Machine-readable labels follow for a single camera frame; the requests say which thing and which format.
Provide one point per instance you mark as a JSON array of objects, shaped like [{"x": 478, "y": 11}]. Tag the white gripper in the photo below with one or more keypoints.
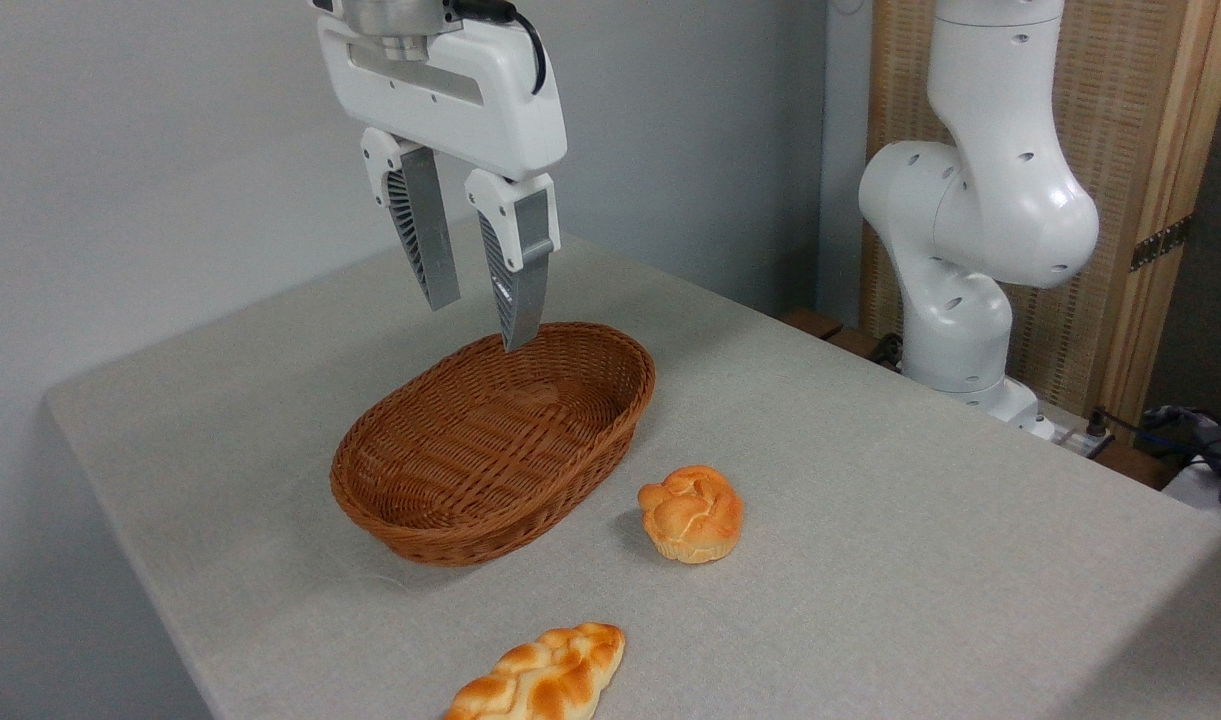
[{"x": 460, "y": 105}]

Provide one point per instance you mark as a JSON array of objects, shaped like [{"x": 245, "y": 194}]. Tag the round knotted bread roll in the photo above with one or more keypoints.
[{"x": 692, "y": 515}]

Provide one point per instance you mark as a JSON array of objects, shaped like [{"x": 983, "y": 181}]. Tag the black plug by robot base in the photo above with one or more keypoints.
[{"x": 886, "y": 349}]

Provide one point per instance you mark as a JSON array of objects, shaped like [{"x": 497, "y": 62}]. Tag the long braided bread loaf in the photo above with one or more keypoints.
[{"x": 540, "y": 680}]

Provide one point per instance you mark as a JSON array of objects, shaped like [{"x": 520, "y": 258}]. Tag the brown wicker basket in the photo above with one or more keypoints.
[{"x": 420, "y": 500}]

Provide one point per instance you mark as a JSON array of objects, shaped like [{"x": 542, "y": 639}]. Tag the grey tablecloth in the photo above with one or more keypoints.
[{"x": 870, "y": 600}]

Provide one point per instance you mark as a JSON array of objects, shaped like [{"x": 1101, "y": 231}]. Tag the wooden rattan folding screen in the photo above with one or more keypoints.
[{"x": 1130, "y": 120}]

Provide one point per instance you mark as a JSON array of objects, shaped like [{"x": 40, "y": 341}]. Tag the metal screen hinge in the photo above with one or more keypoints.
[{"x": 1160, "y": 243}]

